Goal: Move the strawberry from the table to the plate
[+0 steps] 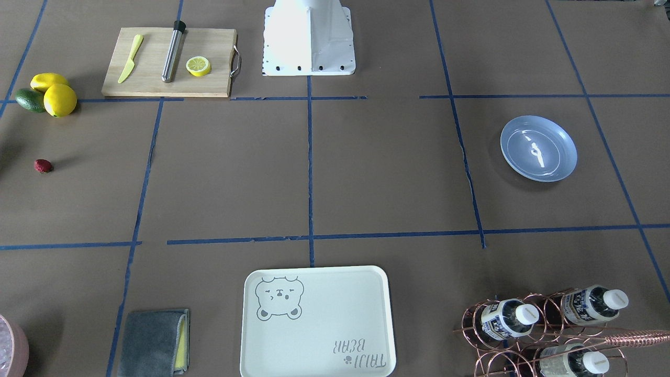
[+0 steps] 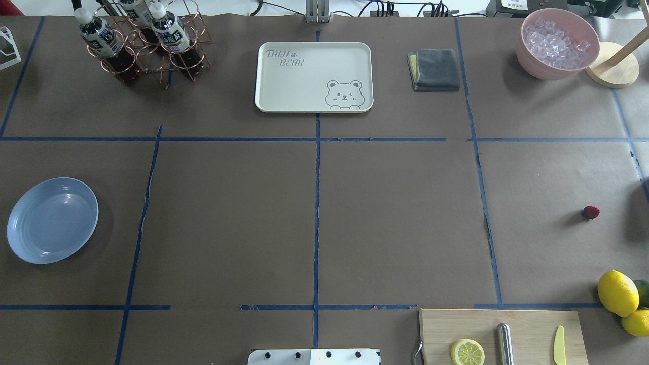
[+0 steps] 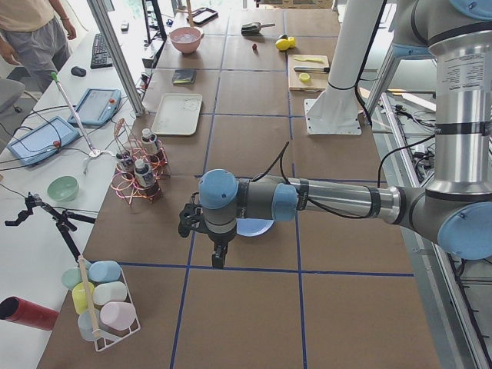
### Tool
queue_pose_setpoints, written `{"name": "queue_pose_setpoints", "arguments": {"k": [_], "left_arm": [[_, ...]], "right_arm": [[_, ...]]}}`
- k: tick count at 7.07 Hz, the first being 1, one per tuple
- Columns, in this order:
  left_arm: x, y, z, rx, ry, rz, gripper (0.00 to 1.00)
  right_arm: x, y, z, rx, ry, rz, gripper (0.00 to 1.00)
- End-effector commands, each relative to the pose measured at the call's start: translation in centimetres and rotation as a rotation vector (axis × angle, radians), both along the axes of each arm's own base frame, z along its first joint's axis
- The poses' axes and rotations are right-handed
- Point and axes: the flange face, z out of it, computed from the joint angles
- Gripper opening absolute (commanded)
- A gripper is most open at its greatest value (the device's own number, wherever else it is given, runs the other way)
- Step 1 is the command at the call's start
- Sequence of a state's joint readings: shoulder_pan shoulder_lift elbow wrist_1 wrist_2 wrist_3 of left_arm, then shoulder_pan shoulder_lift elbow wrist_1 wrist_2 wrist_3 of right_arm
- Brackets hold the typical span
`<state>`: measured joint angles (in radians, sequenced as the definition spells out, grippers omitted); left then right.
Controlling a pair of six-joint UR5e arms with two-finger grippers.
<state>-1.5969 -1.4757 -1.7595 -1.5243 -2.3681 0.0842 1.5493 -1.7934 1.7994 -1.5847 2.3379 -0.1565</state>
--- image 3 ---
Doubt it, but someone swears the green bowl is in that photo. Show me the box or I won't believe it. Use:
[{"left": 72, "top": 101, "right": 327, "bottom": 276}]
[{"left": 47, "top": 176, "right": 79, "bottom": 202}]

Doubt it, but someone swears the light blue plate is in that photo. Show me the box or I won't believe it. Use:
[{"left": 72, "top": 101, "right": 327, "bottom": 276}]
[{"left": 237, "top": 218, "right": 274, "bottom": 237}]

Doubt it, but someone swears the black computer mouse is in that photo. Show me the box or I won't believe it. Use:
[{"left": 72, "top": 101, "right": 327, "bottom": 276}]
[{"left": 71, "top": 66, "right": 87, "bottom": 78}]

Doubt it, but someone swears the wooden rack handle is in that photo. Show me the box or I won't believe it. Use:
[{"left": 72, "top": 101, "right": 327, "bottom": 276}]
[{"left": 78, "top": 255, "right": 101, "bottom": 341}]

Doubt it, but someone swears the red cylinder can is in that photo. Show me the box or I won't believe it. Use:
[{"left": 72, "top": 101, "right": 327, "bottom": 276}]
[{"left": 1, "top": 296, "right": 58, "bottom": 331}]

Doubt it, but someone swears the black handled knife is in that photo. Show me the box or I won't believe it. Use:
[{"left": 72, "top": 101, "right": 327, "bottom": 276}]
[{"left": 293, "top": 66, "right": 331, "bottom": 73}]

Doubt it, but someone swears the copper wire bottle rack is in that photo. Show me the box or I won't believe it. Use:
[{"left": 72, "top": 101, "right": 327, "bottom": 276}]
[{"left": 111, "top": 118, "right": 168, "bottom": 204}]

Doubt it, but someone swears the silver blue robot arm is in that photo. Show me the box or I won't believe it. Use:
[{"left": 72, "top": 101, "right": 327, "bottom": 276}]
[{"left": 178, "top": 1, "right": 491, "bottom": 268}]

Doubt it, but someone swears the pink plastic cup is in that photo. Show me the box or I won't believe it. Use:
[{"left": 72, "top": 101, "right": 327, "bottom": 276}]
[{"left": 100, "top": 301, "right": 136, "bottom": 331}]

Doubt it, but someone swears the yellow lemon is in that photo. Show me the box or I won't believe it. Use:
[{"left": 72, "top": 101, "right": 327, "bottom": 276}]
[{"left": 275, "top": 36, "right": 297, "bottom": 52}]

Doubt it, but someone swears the person in beige shirt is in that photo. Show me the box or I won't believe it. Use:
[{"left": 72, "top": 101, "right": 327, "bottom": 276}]
[{"left": 1, "top": 0, "right": 77, "bottom": 92}]

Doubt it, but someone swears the banana peel piece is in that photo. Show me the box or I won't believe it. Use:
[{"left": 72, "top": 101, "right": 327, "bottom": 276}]
[{"left": 293, "top": 57, "right": 325, "bottom": 64}]

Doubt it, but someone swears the black tray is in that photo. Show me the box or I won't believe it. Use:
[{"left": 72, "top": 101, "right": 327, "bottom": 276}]
[{"left": 191, "top": 7, "right": 218, "bottom": 26}]

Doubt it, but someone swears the black tripod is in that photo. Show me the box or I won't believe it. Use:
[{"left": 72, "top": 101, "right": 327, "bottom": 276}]
[{"left": 5, "top": 193, "right": 96, "bottom": 261}]

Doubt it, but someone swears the blue teach pendant near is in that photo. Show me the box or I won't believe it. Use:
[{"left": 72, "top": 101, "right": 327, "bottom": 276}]
[{"left": 7, "top": 116, "right": 80, "bottom": 165}]

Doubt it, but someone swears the white wire cup rack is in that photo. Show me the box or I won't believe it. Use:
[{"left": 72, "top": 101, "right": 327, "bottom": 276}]
[{"left": 85, "top": 261, "right": 141, "bottom": 352}]

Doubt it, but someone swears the pink bowl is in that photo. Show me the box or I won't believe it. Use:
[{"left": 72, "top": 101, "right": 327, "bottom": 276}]
[{"left": 169, "top": 27, "right": 204, "bottom": 54}]

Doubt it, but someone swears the blue teach pendant far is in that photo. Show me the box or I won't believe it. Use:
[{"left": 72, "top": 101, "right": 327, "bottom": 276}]
[{"left": 75, "top": 88, "right": 121, "bottom": 127}]

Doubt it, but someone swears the black sponge pad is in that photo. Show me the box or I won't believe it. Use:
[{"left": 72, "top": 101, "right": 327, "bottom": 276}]
[{"left": 172, "top": 68, "right": 197, "bottom": 85}]

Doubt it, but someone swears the mint green cup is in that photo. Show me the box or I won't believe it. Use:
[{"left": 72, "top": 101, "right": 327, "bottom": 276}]
[{"left": 61, "top": 267, "right": 82, "bottom": 291}]

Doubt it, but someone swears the aluminium frame post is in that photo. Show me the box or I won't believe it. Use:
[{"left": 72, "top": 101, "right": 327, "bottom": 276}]
[{"left": 87, "top": 0, "right": 145, "bottom": 117}]

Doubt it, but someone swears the lemon slice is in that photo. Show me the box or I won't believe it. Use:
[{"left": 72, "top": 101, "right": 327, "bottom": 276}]
[{"left": 298, "top": 72, "right": 311, "bottom": 83}]

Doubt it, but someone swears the dark bottle left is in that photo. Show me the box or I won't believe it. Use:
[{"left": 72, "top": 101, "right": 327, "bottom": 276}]
[{"left": 115, "top": 151, "right": 135, "bottom": 173}]

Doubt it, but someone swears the dark bottle white cap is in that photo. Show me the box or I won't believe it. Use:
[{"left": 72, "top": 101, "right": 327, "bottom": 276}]
[{"left": 141, "top": 128, "right": 162, "bottom": 163}]

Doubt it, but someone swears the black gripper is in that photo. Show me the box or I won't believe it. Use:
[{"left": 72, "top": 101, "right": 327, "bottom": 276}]
[{"left": 178, "top": 194, "right": 235, "bottom": 268}]

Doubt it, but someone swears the cream bear tray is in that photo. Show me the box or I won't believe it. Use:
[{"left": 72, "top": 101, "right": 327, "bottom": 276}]
[{"left": 151, "top": 93, "right": 202, "bottom": 136}]

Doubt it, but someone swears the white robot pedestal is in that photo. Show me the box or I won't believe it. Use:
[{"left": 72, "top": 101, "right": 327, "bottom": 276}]
[{"left": 304, "top": 0, "right": 386, "bottom": 135}]

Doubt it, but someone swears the blue teach pendant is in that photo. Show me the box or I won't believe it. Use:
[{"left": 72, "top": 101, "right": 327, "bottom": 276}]
[
  {"left": 75, "top": 88, "right": 121, "bottom": 127},
  {"left": 7, "top": 116, "right": 80, "bottom": 165}
]

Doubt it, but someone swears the dark metal scoop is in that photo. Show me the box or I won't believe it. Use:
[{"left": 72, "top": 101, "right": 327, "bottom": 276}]
[{"left": 241, "top": 22, "right": 275, "bottom": 35}]

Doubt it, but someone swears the yellow plastic cup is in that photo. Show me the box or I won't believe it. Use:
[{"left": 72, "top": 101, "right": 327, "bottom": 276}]
[{"left": 71, "top": 282, "right": 88, "bottom": 315}]

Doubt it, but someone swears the blue plastic cup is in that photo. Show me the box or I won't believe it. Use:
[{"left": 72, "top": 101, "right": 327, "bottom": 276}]
[{"left": 88, "top": 261, "right": 121, "bottom": 283}]

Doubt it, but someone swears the clear grey cup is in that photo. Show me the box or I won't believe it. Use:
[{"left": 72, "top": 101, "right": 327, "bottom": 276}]
[{"left": 78, "top": 310, "right": 96, "bottom": 341}]

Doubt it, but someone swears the black keyboard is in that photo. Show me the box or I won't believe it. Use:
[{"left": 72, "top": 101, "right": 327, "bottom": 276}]
[{"left": 90, "top": 33, "right": 112, "bottom": 69}]

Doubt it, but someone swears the white plastic cup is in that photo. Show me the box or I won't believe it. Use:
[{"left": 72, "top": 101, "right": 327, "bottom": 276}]
[{"left": 92, "top": 281, "right": 128, "bottom": 306}]

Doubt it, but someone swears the dark bottle front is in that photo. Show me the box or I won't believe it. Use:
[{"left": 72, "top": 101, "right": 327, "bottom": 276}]
[{"left": 135, "top": 159, "right": 161, "bottom": 198}]

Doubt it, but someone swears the wooden cutting board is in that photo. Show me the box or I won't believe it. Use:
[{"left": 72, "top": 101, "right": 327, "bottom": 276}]
[{"left": 288, "top": 55, "right": 330, "bottom": 91}]

